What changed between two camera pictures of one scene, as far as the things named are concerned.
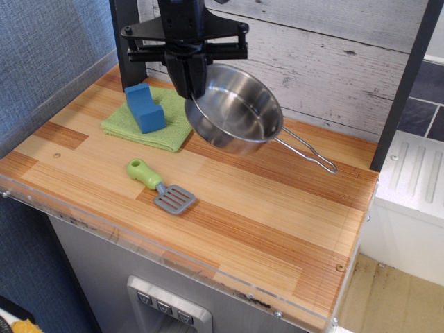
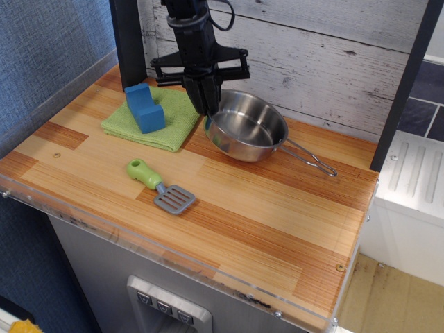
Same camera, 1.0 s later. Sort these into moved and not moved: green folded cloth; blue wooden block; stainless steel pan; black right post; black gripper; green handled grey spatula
Moved: black gripper; stainless steel pan
Not moved: green folded cloth; blue wooden block; black right post; green handled grey spatula
